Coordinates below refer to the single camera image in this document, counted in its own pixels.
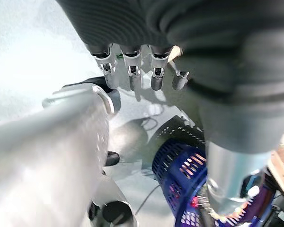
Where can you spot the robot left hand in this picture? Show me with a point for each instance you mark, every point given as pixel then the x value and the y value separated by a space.
pixel 203 35

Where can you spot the blue plastic basket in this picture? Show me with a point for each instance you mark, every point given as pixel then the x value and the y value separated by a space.
pixel 170 165

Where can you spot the dark robot left foot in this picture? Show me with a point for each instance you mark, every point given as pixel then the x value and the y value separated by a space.
pixel 113 97

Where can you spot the silver robot right leg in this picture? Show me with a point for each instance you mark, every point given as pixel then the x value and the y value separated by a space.
pixel 118 208

